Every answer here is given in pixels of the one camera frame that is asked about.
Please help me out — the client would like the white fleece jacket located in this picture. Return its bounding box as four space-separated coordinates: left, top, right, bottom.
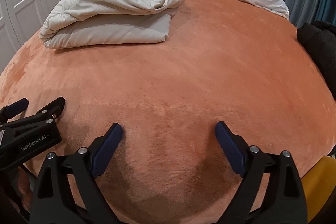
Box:
40 0 185 50

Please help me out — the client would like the yellow object at bed edge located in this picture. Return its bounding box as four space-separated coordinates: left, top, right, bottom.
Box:
301 156 335 222

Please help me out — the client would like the orange plush bed cover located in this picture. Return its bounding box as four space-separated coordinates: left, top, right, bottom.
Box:
1 0 335 223

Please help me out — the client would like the black fluffy garment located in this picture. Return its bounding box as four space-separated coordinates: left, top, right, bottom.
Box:
297 20 335 97

